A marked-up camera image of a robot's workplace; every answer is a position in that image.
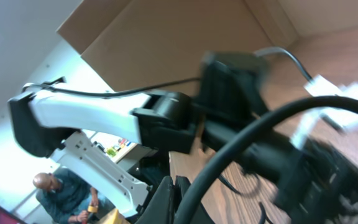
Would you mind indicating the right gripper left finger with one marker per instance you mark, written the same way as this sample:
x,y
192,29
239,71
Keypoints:
x,y
160,208

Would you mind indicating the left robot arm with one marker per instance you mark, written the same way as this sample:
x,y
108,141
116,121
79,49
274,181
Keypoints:
x,y
227,114

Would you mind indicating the brown cardboard box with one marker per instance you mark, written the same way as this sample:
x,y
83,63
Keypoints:
x,y
136,43

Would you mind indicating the seated bald person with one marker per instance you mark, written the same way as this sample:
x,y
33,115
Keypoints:
x,y
66,197

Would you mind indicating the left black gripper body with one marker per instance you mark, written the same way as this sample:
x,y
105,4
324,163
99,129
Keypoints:
x,y
320,185

